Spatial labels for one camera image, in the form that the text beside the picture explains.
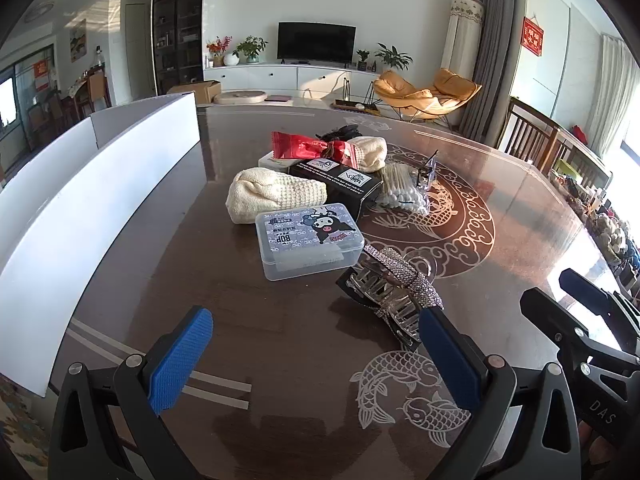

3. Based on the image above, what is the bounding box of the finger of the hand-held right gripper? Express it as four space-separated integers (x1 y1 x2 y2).
559 268 640 356
520 287 640 396

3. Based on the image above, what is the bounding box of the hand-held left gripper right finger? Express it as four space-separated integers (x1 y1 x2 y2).
419 306 583 480

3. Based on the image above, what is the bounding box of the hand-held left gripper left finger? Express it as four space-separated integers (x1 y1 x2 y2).
47 306 215 480

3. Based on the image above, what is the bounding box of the rhinestone hair claw clip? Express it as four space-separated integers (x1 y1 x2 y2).
336 245 446 351

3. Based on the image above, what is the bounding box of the clear cartoon print plastic box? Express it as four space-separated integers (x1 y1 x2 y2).
255 203 365 282

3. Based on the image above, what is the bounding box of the pack of cotton swabs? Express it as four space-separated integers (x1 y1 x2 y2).
376 162 431 218

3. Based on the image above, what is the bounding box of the white storage container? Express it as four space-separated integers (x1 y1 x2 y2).
0 91 201 396

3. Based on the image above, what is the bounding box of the cream knitted cloth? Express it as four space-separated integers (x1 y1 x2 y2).
226 168 328 224
347 136 388 171

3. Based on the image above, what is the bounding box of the black cardboard box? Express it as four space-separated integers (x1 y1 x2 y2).
289 157 385 208

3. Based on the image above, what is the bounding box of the person's right hand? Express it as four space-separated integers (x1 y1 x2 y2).
577 420 618 480

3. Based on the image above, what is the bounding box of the pile of assorted clutter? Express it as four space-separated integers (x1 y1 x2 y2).
550 160 640 281

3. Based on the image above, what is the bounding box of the wooden slatted chair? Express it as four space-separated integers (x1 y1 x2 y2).
497 96 561 171
542 130 613 196

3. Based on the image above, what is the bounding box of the white tube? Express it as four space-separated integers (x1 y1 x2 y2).
258 152 301 168

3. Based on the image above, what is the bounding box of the red snack packet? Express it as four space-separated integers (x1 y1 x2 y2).
271 131 353 166

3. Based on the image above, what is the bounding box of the black hair clip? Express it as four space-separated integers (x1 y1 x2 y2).
315 122 361 143

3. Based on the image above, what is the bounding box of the orange lounge chair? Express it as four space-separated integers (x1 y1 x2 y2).
372 67 483 123

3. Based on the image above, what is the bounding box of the grey curtain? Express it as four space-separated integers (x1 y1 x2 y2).
457 0 528 146

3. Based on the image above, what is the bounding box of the round beige cat scratcher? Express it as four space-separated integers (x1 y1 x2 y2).
215 90 268 107

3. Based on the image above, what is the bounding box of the wooden dining chair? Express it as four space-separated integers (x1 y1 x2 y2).
87 72 112 111

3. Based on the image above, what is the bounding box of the covered standing air conditioner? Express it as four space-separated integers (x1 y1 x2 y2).
444 0 486 81

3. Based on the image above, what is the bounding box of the white television cabinet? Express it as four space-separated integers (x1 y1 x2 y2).
204 62 383 96

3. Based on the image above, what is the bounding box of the large leafy potted plant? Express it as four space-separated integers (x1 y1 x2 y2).
374 42 413 72

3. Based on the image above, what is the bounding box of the red flower arrangement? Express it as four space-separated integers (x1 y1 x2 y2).
206 36 233 67

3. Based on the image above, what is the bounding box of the green potted plant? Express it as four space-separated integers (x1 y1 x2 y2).
232 36 269 64

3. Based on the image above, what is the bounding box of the dark glass display cabinet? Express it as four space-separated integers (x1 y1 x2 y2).
152 0 207 97

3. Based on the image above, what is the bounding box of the black television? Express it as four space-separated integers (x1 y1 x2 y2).
277 22 357 63

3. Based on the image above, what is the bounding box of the round ceiling light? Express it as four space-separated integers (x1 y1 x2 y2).
24 2 55 23

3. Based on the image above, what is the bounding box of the red wall hanging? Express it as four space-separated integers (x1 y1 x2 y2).
522 16 545 57

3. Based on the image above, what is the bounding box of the framed wall picture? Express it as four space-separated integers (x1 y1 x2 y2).
70 19 87 63

